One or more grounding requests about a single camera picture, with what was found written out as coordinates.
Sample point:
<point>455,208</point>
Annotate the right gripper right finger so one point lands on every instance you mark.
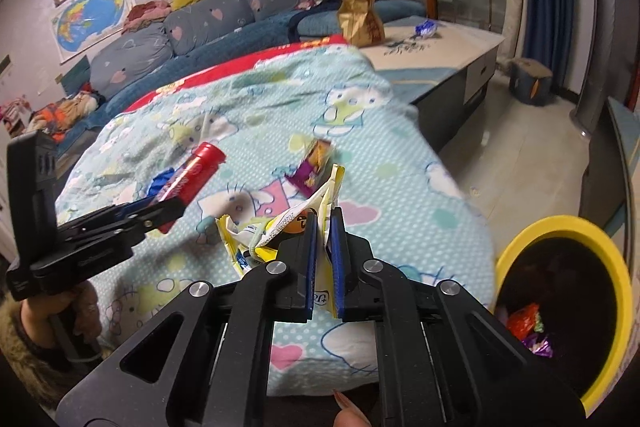
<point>443,358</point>

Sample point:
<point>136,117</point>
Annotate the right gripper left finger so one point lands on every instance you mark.
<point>203,360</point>

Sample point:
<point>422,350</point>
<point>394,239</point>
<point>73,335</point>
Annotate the yellow white snack bag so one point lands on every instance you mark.
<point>254,244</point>

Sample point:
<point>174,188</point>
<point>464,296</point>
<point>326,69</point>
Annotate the blue rubber glove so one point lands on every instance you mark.
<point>159,181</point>

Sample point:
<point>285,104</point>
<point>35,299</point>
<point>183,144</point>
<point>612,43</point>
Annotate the red snack tube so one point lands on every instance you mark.
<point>188,179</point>

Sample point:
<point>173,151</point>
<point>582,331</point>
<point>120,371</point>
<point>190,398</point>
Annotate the left fur sleeve forearm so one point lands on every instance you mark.
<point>45,373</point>

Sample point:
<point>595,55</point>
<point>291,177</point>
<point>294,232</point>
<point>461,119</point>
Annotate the yellow rim trash bin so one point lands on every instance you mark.
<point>575,275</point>

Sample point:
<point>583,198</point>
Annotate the left hand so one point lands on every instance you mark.
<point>36,312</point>

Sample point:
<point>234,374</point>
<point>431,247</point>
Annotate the right hand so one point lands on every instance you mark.
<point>349,415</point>

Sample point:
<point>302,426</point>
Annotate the small purple candy wrapper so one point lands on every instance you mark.
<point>309,174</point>

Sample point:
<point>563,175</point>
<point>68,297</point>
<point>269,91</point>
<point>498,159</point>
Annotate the world map poster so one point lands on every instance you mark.
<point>77,25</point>

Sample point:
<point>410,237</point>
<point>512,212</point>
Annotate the low coffee table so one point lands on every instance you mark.
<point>445,76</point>

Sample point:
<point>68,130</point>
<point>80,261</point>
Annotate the blue stool box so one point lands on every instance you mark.
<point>530,81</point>

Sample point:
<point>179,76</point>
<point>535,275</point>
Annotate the blue crumpled wrapper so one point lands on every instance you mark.
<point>426,29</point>

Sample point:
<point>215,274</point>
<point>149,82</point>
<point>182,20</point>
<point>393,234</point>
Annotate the blue sectional sofa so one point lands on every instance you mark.
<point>199,36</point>

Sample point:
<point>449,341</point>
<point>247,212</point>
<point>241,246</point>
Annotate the gold paper bag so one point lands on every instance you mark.
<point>359,23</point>

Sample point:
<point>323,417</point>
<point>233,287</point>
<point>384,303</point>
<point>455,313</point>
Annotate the silver tower air conditioner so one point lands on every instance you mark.
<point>612,61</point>

